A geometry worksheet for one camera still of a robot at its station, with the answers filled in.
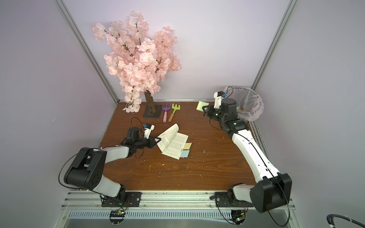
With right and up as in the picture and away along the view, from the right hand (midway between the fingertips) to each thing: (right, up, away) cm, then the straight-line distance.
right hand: (206, 103), depth 75 cm
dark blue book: (-21, -26, +20) cm, 39 cm away
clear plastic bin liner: (+31, -1, +15) cm, 34 cm away
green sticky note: (-3, -1, +3) cm, 4 cm away
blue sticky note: (-12, -32, +15) cm, 37 cm away
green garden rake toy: (-20, -1, +39) cm, 44 cm away
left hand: (-28, -22, +16) cm, 39 cm away
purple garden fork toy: (-28, -6, +35) cm, 45 cm away
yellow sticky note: (-10, -27, +18) cm, 34 cm away
